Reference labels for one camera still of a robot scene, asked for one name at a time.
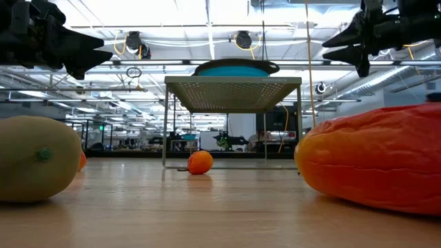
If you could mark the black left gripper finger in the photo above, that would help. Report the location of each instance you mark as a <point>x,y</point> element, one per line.
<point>84,62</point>
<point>79,40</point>

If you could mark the small orange red pear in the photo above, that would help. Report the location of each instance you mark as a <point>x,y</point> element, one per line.
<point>200,162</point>
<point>82,161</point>

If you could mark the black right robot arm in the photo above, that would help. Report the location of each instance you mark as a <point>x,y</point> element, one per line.
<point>423,24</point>

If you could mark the black green machine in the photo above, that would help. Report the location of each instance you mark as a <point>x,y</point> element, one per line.
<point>227,140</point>

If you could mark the black monitor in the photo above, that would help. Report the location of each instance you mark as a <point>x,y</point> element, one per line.
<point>275,120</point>

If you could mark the green perforated metal shelf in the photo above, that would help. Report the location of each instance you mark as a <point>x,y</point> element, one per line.
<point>231,93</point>

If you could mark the red yellow mango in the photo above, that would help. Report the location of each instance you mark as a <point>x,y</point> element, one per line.
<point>372,158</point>

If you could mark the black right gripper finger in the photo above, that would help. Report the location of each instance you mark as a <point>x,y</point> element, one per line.
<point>358,55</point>
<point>355,32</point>

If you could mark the brown green kiwi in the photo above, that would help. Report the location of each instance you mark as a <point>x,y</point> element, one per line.
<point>34,158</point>

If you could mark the blue grey collapsible colander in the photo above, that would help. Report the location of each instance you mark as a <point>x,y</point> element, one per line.
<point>234,70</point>

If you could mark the blue bowl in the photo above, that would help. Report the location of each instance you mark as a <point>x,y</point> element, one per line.
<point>189,136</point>

